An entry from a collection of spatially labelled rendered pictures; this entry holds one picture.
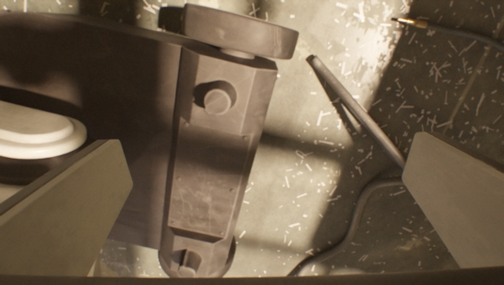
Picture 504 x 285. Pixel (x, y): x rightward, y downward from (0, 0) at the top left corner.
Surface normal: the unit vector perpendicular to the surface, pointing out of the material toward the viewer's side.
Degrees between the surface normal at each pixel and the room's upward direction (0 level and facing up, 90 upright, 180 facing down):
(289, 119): 0
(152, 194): 0
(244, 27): 6
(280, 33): 37
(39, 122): 90
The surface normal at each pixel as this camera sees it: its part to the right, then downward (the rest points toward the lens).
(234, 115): -0.04, 0.42
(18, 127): 0.23, -0.88
